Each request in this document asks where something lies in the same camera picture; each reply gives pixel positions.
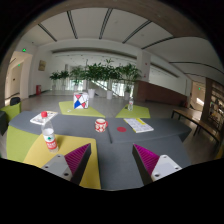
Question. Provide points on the wooden bookshelf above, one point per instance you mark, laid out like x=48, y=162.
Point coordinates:
x=213, y=109

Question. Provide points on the red fire extinguisher box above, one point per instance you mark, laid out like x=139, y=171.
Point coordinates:
x=38, y=89

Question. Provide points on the red and white mug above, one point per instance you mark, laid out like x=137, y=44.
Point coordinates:
x=101, y=125

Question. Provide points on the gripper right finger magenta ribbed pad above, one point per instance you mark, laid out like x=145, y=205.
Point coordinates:
x=151, y=166

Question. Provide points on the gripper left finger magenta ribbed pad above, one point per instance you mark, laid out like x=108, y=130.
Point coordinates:
x=71, y=166

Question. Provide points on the yellow and white booklet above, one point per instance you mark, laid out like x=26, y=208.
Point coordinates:
x=138, y=125

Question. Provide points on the framed wall picture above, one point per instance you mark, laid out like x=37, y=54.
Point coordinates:
x=42, y=65

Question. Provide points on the far clear water bottle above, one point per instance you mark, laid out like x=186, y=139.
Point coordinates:
x=130, y=104

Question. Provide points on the red blue white box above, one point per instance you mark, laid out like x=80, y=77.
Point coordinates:
x=80, y=100

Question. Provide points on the white magazine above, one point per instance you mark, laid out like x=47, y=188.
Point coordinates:
x=43, y=117

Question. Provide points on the dark chair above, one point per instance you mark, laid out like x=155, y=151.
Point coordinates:
x=14, y=101

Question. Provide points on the potted plant, white pot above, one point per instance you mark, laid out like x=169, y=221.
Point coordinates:
x=109, y=74
x=94, y=72
x=129, y=74

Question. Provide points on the wooden bench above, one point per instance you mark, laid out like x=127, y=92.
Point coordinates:
x=199, y=124

